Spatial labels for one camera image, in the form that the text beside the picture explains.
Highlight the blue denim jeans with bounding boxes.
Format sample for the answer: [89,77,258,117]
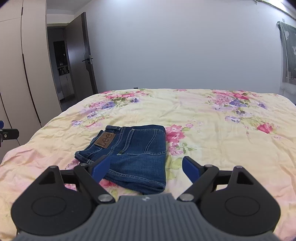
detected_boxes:
[74,125,167,195]

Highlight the beige wardrobe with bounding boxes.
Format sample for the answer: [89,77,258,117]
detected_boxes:
[1,1,61,156]

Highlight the floral yellow bed quilt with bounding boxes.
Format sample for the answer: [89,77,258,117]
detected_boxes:
[1,89,295,240]

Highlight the dark brown door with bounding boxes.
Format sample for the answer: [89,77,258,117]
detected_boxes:
[65,12,98,101]

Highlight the grey patterned window curtain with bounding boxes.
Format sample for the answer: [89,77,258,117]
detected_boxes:
[277,21,296,85]

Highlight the white cable on wall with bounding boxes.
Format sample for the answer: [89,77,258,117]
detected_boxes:
[253,0,296,18]

